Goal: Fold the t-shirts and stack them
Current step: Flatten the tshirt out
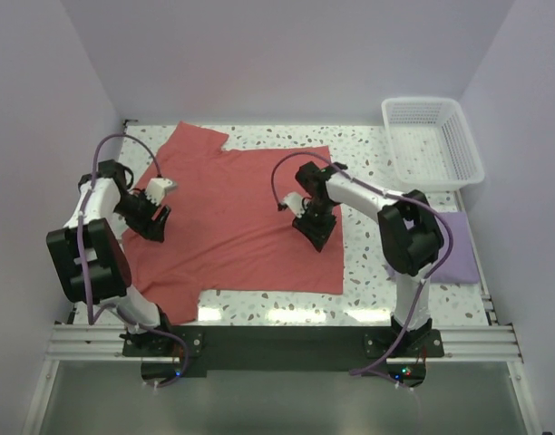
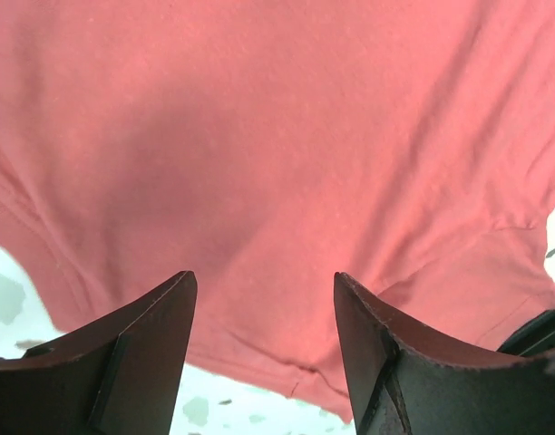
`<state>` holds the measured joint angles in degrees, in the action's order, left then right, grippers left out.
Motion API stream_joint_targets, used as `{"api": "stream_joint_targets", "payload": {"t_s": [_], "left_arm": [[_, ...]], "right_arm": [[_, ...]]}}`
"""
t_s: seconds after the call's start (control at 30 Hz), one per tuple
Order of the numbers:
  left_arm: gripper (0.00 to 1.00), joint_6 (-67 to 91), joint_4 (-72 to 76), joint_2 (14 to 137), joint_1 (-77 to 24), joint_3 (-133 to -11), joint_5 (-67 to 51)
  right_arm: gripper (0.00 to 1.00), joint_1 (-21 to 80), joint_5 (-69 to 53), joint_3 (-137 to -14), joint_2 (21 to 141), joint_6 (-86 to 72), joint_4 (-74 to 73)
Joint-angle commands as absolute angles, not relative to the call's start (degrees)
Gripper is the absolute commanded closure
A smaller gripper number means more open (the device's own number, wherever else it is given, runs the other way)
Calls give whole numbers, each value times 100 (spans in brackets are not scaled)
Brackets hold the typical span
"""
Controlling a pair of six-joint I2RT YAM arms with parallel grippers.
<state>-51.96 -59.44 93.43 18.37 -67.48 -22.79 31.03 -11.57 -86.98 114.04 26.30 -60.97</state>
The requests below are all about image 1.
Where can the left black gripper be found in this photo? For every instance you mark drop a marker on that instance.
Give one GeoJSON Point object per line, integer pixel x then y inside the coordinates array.
{"type": "Point", "coordinates": [147, 227]}

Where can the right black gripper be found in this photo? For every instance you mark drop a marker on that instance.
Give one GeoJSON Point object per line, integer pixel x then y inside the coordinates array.
{"type": "Point", "coordinates": [318, 234]}

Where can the red t shirt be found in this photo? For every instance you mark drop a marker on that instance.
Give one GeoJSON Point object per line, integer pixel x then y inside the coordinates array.
{"type": "Point", "coordinates": [225, 231]}

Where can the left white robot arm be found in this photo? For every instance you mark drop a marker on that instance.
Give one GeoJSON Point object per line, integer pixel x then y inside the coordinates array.
{"type": "Point", "coordinates": [90, 262]}

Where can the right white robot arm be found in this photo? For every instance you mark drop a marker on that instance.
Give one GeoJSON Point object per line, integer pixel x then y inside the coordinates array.
{"type": "Point", "coordinates": [411, 323]}

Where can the white plastic basket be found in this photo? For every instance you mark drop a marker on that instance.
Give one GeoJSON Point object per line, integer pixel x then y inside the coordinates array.
{"type": "Point", "coordinates": [431, 145]}

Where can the folded purple t shirt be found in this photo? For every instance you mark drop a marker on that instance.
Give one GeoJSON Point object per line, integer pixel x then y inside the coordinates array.
{"type": "Point", "coordinates": [459, 254]}

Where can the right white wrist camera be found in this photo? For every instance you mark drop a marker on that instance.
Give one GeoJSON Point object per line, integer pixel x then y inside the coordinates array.
{"type": "Point", "coordinates": [294, 202]}

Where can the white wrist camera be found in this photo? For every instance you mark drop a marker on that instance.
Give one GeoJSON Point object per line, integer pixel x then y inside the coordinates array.
{"type": "Point", "coordinates": [294, 202]}
{"type": "Point", "coordinates": [158, 188]}

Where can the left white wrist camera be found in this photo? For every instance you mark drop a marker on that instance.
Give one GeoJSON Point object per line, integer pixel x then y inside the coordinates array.
{"type": "Point", "coordinates": [158, 188]}

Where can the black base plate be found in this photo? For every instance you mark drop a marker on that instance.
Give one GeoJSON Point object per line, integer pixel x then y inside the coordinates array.
{"type": "Point", "coordinates": [192, 351]}

